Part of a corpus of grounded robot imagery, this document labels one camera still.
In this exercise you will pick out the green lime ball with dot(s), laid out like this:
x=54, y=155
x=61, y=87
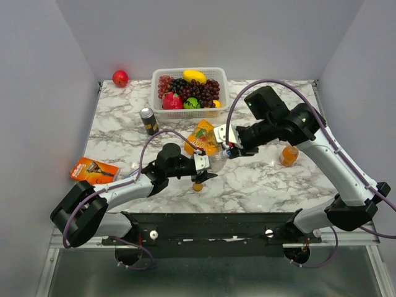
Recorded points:
x=191, y=103

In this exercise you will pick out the red dragon fruit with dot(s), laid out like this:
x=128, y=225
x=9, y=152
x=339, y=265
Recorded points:
x=172, y=101

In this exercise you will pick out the black spray can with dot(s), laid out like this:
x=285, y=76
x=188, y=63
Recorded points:
x=149, y=121

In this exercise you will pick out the orange juice bottle right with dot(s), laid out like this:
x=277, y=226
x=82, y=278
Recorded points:
x=288, y=156

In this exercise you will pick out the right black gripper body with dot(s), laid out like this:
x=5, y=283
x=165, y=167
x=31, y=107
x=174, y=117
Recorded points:
x=249, y=143

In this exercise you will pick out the small yellow lemon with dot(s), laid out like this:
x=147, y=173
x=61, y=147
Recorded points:
x=216, y=104

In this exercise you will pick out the purple candy package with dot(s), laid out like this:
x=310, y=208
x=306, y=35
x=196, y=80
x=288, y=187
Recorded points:
x=130, y=178

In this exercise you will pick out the orange razor box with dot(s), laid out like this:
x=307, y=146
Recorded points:
x=94, y=172

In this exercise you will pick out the clear plastic bottle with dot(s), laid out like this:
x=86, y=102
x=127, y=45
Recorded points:
x=217, y=162

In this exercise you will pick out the white plastic basket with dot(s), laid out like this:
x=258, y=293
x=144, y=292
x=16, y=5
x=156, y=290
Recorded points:
x=214, y=73

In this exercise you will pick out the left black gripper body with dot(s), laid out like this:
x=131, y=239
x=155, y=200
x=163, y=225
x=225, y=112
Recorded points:
x=198, y=179

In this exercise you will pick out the dark purple grape bunch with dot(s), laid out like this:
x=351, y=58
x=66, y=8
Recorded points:
x=176, y=84

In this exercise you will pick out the dark red grape bunch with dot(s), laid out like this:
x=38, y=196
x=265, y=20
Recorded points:
x=205, y=93

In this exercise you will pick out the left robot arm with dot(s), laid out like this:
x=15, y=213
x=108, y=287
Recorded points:
x=85, y=212

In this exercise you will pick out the brown bottle cap near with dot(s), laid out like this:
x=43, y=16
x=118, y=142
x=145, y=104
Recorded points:
x=197, y=187

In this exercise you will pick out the orange mango gummy bag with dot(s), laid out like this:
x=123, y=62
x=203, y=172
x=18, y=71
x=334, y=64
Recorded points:
x=204, y=139

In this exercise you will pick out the red apple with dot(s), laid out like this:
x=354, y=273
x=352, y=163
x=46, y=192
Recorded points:
x=120, y=78

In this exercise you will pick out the black base frame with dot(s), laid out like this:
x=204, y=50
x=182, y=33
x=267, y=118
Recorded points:
x=168, y=235

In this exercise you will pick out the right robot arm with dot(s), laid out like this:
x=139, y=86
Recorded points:
x=357, y=196

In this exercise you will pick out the yellow mango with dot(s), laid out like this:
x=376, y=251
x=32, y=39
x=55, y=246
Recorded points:
x=190, y=75

